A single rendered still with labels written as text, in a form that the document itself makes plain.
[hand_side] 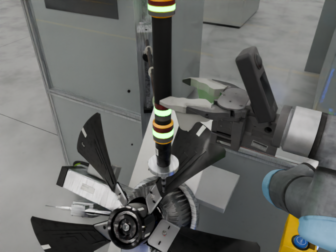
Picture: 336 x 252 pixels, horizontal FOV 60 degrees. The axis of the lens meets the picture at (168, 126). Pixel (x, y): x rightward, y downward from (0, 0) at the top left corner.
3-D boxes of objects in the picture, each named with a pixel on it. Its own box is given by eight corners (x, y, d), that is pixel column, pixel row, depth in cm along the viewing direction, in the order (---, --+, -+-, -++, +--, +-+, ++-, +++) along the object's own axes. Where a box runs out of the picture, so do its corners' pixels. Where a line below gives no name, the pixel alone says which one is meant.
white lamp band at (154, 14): (147, 10, 49) (147, 6, 48) (173, 9, 49) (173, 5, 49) (149, 17, 45) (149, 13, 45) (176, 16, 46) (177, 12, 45)
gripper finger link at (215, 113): (185, 118, 47) (240, 122, 47) (185, 110, 47) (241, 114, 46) (187, 103, 51) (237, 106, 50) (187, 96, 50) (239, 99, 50)
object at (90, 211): (130, 219, 97) (47, 208, 109) (130, 212, 97) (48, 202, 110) (126, 220, 95) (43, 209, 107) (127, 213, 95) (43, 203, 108)
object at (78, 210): (74, 214, 105) (75, 203, 105) (88, 216, 103) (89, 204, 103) (70, 215, 103) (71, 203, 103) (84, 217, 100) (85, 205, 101)
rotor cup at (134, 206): (125, 195, 95) (102, 199, 83) (166, 197, 90) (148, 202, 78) (123, 241, 93) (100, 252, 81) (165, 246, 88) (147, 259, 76)
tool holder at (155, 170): (146, 152, 71) (144, 119, 65) (175, 149, 72) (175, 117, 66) (149, 178, 64) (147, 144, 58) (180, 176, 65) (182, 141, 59)
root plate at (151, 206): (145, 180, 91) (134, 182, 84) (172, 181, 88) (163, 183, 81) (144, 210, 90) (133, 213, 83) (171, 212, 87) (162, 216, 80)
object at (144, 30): (137, 43, 119) (136, 22, 114) (154, 42, 119) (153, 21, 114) (138, 52, 110) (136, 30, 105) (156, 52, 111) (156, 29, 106)
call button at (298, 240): (294, 236, 96) (295, 232, 95) (307, 241, 94) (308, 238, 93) (292, 245, 93) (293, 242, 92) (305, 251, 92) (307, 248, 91)
